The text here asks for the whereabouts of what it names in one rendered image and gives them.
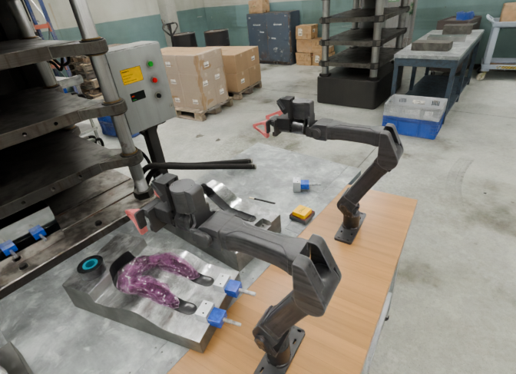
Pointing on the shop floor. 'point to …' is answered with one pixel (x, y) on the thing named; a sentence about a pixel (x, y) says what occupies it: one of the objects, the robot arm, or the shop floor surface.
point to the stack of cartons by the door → (309, 45)
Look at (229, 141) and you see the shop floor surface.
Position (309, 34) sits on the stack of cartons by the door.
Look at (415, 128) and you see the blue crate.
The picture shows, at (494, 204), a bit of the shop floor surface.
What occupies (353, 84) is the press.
